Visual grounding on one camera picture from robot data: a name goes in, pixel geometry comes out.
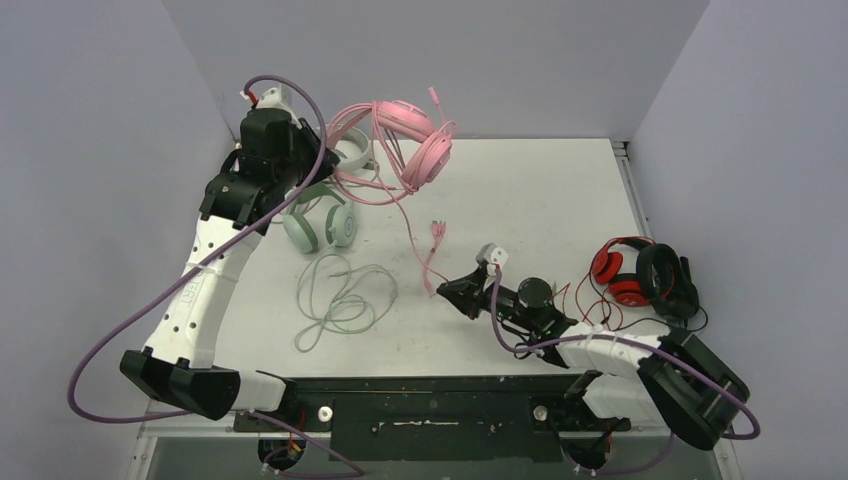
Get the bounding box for mint green headphones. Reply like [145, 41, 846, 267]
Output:
[282, 182, 400, 354]

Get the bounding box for pink cat-ear headphones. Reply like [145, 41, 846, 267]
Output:
[327, 87, 457, 296]

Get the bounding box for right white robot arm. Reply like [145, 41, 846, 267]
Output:
[435, 263, 762, 450]

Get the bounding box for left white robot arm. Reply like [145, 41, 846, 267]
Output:
[120, 107, 338, 430]

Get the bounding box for red and black headphones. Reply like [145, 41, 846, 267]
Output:
[553, 236, 709, 332]

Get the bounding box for white gaming headset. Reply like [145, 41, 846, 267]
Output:
[332, 127, 374, 173]

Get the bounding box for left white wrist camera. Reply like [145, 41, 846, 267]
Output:
[239, 84, 293, 113]

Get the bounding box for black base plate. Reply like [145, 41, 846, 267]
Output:
[227, 374, 663, 463]

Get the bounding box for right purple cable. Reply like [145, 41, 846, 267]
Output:
[488, 261, 762, 476]

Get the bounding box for purple cable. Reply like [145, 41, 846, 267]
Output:
[488, 261, 762, 476]
[67, 74, 367, 480]

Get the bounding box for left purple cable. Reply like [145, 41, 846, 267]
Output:
[67, 74, 367, 480]

